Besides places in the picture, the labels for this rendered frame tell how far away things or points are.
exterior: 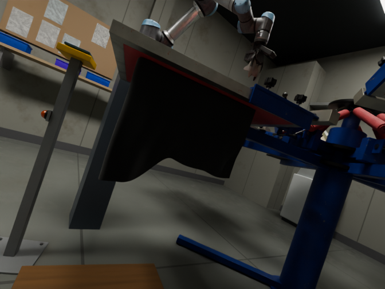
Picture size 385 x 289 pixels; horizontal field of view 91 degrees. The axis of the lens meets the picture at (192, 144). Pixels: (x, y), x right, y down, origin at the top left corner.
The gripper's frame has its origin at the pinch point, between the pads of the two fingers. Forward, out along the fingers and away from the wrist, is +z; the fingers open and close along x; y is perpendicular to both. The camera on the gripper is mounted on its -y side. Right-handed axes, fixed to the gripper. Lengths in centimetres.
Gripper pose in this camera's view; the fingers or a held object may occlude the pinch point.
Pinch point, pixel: (252, 76)
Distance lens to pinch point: 116.6
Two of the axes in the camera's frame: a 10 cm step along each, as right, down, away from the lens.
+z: -2.9, 9.6, 0.3
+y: -6.1, -2.1, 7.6
